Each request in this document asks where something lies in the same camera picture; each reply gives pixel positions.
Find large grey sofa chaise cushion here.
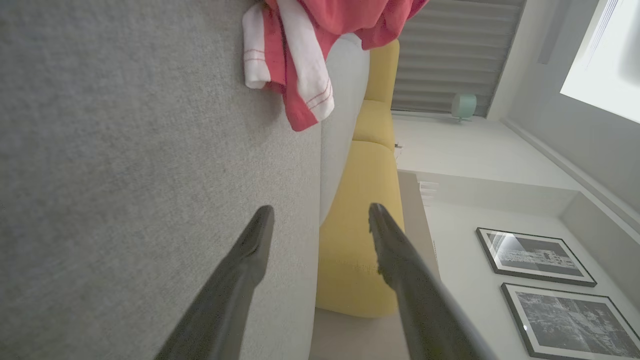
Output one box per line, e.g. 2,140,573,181
0,0,322,360

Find large yellow sofa back cushion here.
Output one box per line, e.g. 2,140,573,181
315,140,406,319

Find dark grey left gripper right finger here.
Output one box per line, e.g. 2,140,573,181
369,203,496,360

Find bright ceiling light panel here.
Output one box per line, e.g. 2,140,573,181
559,0,640,125

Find grey sofa seat cushion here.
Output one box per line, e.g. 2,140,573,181
319,33,371,227

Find red shirt with white sleeves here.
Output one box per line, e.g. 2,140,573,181
242,0,430,133

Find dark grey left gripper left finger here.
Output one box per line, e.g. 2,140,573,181
155,205,275,360

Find black framed monochrome picture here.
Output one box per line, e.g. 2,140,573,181
501,282,640,360
475,227,598,288

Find small yellow sofa back cushion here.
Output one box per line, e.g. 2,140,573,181
352,99,396,152
363,39,400,107

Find teal round lamp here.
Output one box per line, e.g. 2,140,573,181
451,93,478,123

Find grey curtain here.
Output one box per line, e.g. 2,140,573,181
391,0,527,119

